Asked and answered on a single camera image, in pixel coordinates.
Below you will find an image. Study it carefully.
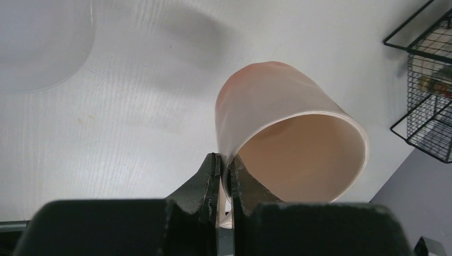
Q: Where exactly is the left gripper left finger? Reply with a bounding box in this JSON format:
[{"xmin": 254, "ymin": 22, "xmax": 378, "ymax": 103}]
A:
[{"xmin": 14, "ymin": 153, "xmax": 221, "ymax": 255}]

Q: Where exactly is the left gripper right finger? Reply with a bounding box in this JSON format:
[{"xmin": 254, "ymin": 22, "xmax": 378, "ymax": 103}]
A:
[{"xmin": 227, "ymin": 156, "xmax": 413, "ymax": 255}]

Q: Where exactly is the pink mug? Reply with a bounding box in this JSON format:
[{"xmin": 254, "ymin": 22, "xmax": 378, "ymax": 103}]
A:
[{"xmin": 215, "ymin": 61, "xmax": 369, "ymax": 207}]

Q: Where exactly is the white plastic basket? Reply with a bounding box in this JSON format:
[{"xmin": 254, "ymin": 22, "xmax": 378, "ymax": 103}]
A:
[{"xmin": 1, "ymin": 1, "xmax": 95, "ymax": 94}]

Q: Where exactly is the small dark spice jar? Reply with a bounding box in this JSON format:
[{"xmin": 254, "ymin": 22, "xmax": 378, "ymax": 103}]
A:
[{"xmin": 418, "ymin": 66, "xmax": 451, "ymax": 99}]

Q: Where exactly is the black wire basket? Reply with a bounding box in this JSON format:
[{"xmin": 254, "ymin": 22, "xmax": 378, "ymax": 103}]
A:
[{"xmin": 382, "ymin": 1, "xmax": 451, "ymax": 164}]

